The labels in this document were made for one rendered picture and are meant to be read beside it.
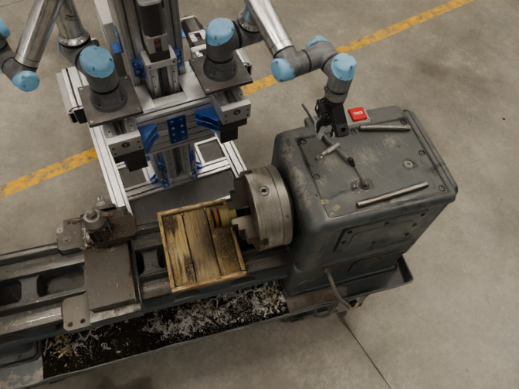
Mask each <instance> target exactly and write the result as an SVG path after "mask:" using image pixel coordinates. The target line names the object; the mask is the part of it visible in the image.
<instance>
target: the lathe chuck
mask: <svg viewBox="0 0 519 389"><path fill-rule="evenodd" d="M247 171H248V172H251V174H245V175H244V176H245V181H246V191H247V196H248V202H249V205H248V206H244V207H243V208H249V207H250V210H251V213H252V218H253V221H254V224H255V226H256V230H257V233H258V235H259V239H260V240H263V239H264V238H267V239H268V243H267V244H266V245H260V244H259V243H258V242H256V243H253V245H254V247H255V249H256V250H257V251H262V250H265V249H271V248H274V247H278V246H281V245H282V244H283V238H284V229H283V216H282V211H281V207H280V200H279V197H278V194H277V191H276V187H275V184H274V182H273V179H272V177H271V175H270V173H269V171H268V170H267V169H266V168H265V167H257V168H253V169H249V170H245V171H240V173H239V178H241V177H243V173H246V172H247ZM261 187H266V188H267V189H268V194H266V195H262V194H260V192H259V189H260V188H261Z"/></svg>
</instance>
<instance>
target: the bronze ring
mask: <svg viewBox="0 0 519 389"><path fill-rule="evenodd" d="M210 213H211V218H212V224H213V227H214V228H219V227H221V228H227V227H230V228H231V227H232V223H231V218H237V214H236V209H235V208H234V209H228V206H227V204H225V205H223V206H219V207H217V209H215V208H213V209H211V210H210Z"/></svg>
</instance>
